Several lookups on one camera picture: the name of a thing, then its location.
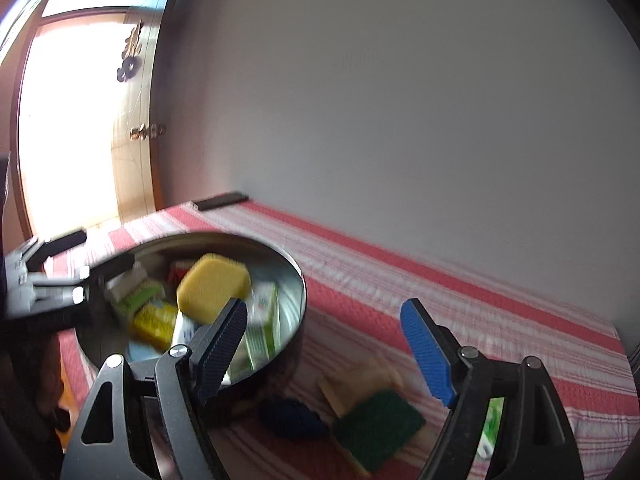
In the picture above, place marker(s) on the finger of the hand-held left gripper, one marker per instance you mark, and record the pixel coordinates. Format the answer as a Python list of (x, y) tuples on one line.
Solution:
[(62, 241), (110, 266)]

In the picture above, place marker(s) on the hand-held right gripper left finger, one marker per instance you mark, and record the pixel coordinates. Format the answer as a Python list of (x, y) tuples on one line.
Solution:
[(225, 340)]

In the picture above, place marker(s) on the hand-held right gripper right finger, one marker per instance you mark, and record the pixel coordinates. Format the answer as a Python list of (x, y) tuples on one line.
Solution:
[(425, 350)]

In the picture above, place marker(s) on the grey-white tissue pack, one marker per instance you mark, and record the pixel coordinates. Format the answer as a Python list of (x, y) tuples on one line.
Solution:
[(125, 280)]

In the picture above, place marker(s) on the large green tissue pack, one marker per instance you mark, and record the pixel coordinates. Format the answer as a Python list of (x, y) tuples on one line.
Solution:
[(262, 325)]

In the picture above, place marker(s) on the white tissue pack blue print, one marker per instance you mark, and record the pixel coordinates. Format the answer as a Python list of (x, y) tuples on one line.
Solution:
[(184, 330)]

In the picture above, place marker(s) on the yellow oval sponge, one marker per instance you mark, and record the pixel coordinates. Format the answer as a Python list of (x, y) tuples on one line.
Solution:
[(212, 285)]

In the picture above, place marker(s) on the round metal tin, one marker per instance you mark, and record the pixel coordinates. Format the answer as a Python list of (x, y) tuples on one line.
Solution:
[(287, 310)]

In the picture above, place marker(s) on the yellow plastic packet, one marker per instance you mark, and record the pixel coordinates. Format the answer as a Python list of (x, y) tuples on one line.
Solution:
[(152, 325)]

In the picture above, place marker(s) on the small green tissue pack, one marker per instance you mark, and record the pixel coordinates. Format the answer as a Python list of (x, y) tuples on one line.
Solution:
[(491, 425), (142, 300)]

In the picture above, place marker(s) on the red wrapped candy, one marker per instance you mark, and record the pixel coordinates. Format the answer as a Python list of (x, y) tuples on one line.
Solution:
[(176, 272)]

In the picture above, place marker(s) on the beige sponge block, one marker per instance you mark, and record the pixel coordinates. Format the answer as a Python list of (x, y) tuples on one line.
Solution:
[(360, 385)]

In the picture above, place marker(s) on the pink striped blanket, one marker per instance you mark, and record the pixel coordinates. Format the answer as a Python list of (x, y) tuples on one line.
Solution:
[(450, 280)]

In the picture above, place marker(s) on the green and yellow scouring sponge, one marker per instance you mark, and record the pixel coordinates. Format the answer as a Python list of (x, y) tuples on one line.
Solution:
[(380, 430)]

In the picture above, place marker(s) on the wooden door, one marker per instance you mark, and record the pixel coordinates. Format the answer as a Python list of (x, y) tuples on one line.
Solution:
[(137, 175)]

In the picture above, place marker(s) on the dark blue scrubber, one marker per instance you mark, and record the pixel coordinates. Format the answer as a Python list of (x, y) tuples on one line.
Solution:
[(292, 417)]

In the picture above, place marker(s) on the black remote control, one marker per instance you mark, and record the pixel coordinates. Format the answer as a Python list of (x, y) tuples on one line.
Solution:
[(220, 201)]

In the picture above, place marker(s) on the dark hanging door ornament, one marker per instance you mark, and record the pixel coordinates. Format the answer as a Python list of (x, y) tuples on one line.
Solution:
[(131, 52)]

